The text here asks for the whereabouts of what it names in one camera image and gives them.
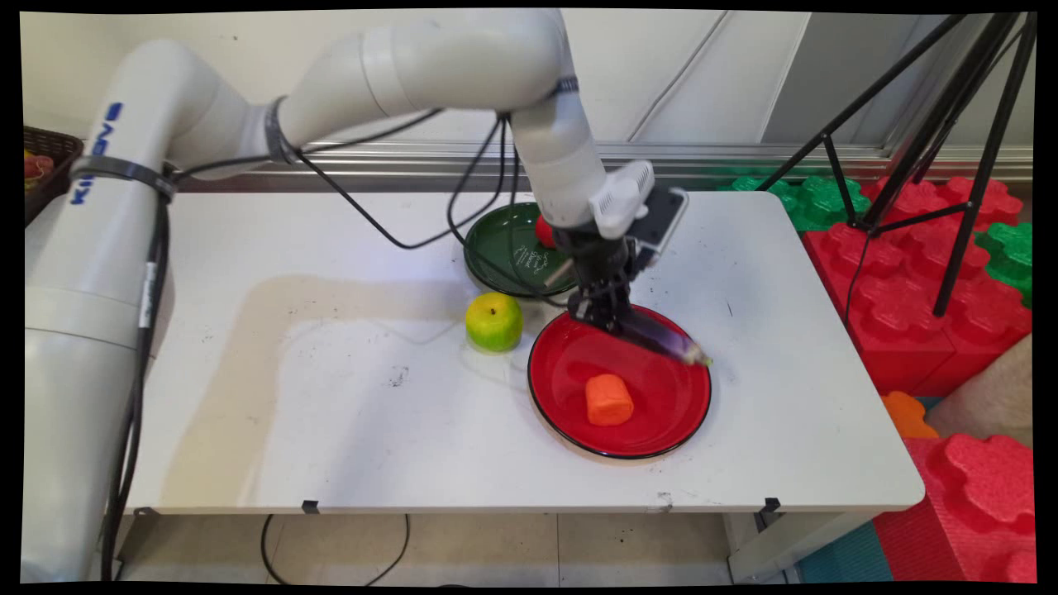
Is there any dark woven basket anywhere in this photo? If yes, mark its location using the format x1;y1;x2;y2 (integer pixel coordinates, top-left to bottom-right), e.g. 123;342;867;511
23;125;84;226

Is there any grey cable strap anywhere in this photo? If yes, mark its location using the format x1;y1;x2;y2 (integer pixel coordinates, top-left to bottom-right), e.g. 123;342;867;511
264;96;301;165
69;155;179;203

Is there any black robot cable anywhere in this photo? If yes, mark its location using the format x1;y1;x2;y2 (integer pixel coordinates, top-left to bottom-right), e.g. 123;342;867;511
446;116;579;309
293;107;507;251
100;197;171;582

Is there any white table leg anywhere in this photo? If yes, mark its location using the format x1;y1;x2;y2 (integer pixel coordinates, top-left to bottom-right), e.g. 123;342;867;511
726;511;879;584

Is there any red plate black rim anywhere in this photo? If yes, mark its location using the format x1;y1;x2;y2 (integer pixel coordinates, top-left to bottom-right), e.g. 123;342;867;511
527;303;713;460

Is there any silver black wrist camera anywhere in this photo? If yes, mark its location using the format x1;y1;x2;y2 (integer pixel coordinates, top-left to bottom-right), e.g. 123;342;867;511
631;185;689;270

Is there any orange foam block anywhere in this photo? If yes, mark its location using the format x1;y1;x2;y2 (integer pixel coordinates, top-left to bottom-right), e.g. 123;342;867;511
880;391;940;440

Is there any teal floor mat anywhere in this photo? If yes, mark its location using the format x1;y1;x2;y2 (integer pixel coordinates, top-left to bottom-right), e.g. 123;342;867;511
796;521;894;584

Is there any black tripod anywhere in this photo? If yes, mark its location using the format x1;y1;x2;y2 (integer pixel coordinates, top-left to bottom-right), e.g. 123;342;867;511
756;12;1038;319

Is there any green foam block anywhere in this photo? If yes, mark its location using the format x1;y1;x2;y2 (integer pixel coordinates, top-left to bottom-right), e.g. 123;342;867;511
975;221;1034;309
726;174;873;233

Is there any small red toy fruit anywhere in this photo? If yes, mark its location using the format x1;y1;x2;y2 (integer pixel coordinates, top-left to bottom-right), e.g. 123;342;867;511
24;151;55;193

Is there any large red foam block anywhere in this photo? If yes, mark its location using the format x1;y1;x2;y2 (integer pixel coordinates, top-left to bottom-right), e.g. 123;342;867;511
803;221;1033;398

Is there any aluminium wall rail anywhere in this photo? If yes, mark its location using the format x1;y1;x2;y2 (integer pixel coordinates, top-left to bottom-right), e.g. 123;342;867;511
175;140;1034;193

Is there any small red foam block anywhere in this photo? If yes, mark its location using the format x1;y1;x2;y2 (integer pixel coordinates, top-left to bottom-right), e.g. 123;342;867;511
860;175;1024;229

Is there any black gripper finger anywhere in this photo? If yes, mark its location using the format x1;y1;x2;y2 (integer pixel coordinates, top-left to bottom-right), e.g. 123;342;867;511
566;289;631;333
610;279;642;325

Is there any black floor cable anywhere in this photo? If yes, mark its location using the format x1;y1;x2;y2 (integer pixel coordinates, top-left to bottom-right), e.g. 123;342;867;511
260;513;412;587

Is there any white vented wrist module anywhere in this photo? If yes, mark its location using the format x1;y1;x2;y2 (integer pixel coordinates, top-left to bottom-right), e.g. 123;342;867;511
589;160;656;241

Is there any orange toy carrot piece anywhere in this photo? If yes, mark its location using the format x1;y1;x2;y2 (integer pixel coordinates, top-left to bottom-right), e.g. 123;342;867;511
586;374;636;427

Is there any purple toy eggplant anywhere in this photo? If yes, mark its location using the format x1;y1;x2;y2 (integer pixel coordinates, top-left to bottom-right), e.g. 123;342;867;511
616;310;714;368

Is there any dark green plate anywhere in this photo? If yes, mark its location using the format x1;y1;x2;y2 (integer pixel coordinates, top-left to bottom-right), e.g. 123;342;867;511
463;202;580;299

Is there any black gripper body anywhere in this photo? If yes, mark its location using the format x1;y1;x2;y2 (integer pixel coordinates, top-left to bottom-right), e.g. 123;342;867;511
550;221;644;300

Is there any green toy apple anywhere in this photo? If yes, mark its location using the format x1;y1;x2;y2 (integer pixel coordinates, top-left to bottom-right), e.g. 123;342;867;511
465;291;525;353

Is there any thin black tripod cable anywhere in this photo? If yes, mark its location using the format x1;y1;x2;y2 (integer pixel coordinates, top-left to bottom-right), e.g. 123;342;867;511
844;231;871;328

